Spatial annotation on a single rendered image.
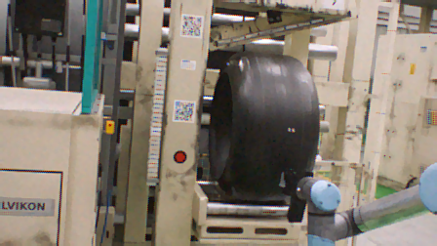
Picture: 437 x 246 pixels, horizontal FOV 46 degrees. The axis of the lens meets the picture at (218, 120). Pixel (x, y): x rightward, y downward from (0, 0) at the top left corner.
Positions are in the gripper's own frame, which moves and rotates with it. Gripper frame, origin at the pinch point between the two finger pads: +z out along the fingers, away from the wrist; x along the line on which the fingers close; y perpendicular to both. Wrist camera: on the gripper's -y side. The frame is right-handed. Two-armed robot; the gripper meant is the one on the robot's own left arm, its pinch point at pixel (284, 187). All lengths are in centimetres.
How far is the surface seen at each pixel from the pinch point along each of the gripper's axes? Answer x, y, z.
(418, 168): -307, -15, 384
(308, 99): -5.7, 29.6, -2.4
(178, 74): 36, 35, 13
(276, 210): -1.6, -9.3, 10.3
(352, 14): -44, 72, 48
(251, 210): 7.6, -9.6, 10.3
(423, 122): -306, 40, 379
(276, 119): 5.7, 22.1, -4.7
